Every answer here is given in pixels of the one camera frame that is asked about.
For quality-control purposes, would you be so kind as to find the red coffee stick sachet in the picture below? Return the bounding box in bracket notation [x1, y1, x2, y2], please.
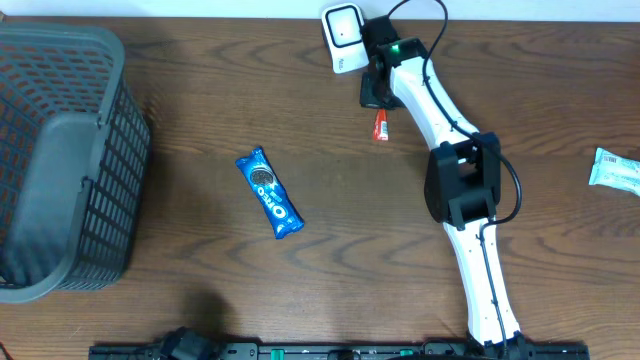
[372, 109, 389, 141]

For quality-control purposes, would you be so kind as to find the blue Oreo cookie pack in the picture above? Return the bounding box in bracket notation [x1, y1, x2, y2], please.
[235, 147, 305, 239]

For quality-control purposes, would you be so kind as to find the white green wipes pack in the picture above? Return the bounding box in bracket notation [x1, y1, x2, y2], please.
[588, 148, 639, 195]

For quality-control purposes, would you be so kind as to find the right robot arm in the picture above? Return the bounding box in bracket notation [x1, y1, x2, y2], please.
[360, 16, 520, 348]

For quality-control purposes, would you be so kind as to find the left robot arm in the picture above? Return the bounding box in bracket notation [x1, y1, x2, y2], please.
[159, 327, 219, 360]

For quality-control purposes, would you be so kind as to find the white barcode scanner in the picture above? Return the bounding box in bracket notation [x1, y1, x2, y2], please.
[321, 2, 369, 74]

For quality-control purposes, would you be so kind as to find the grey plastic basket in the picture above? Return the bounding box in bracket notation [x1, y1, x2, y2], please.
[1, 23, 151, 304]

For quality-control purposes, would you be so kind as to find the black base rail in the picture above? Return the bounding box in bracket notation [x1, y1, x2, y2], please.
[88, 341, 591, 360]

